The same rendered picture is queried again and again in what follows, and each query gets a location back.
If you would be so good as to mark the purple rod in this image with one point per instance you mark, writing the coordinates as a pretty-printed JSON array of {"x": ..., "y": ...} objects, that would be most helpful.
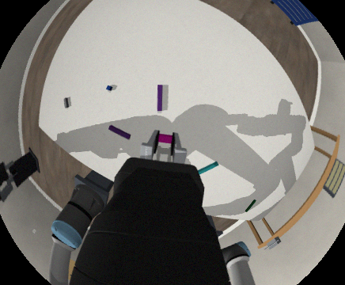
[
  {"x": 120, "y": 132},
  {"x": 159, "y": 97}
]

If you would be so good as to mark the magenta rod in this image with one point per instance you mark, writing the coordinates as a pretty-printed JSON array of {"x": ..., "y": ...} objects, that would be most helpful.
[{"x": 163, "y": 138}]

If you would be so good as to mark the turquoise rod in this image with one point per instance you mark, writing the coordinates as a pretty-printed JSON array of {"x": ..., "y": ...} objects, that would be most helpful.
[{"x": 211, "y": 166}]

